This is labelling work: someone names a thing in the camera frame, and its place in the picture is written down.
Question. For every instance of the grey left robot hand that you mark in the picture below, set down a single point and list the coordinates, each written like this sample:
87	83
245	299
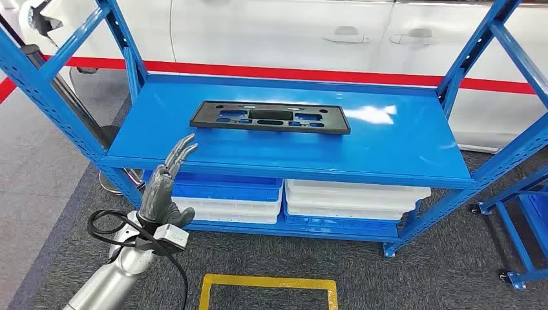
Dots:
156	197

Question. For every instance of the black plastic panel part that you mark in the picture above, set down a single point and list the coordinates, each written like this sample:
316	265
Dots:
334	124

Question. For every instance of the blue steel shelf rack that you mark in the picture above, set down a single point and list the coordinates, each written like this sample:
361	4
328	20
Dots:
299	149

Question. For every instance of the yellow floor tape square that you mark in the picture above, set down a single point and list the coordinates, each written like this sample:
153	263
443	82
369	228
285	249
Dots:
265	282

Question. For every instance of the red barrier belt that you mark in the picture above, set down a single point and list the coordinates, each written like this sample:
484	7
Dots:
7	90
299	73

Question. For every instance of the white car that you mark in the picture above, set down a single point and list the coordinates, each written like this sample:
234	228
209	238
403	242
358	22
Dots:
257	34

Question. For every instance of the blue wheeled storage rack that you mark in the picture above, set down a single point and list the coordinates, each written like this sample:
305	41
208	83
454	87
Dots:
511	235

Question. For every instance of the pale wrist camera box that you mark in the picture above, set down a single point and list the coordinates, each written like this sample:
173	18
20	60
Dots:
173	236

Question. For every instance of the dark barrier stanchion post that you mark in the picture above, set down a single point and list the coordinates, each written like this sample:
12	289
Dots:
87	117

